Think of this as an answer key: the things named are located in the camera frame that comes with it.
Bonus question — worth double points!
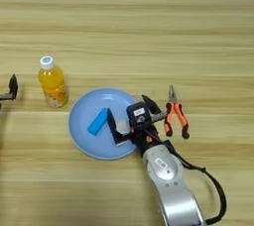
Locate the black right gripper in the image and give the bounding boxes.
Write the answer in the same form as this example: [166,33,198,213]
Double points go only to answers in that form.
[106,93,168,157]

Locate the light blue round plate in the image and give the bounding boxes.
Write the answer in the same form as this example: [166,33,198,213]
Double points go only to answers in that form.
[67,87,147,161]

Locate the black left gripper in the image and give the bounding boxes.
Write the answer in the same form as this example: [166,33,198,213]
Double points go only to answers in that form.
[0,73,20,102]

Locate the blue rectangular block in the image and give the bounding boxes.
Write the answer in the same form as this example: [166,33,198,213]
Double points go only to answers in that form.
[86,106,109,137]

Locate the orange black handled pliers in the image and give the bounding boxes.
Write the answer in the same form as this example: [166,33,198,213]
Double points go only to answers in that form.
[163,84,191,140]

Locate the small grey square block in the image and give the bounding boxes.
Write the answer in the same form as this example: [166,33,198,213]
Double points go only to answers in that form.
[115,116,133,136]

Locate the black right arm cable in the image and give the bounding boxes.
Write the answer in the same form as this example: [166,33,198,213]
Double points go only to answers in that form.
[165,140,228,226]

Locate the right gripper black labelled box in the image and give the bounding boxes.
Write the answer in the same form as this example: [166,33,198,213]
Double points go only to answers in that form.
[126,101,153,129]

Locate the orange juice bottle white cap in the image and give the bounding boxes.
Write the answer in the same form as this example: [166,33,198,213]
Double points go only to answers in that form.
[37,55,69,109]

